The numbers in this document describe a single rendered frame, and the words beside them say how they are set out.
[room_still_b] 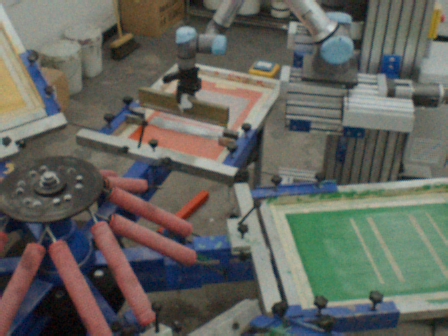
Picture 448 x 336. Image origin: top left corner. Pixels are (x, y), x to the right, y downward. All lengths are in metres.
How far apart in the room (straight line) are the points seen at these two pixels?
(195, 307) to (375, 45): 1.54
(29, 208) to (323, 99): 1.31
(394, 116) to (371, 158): 0.53
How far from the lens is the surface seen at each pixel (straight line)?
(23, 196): 1.70
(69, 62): 4.69
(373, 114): 2.35
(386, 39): 2.55
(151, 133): 2.54
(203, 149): 2.43
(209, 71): 2.97
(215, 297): 3.11
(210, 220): 3.52
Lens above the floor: 2.35
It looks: 32 degrees down
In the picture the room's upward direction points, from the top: straight up
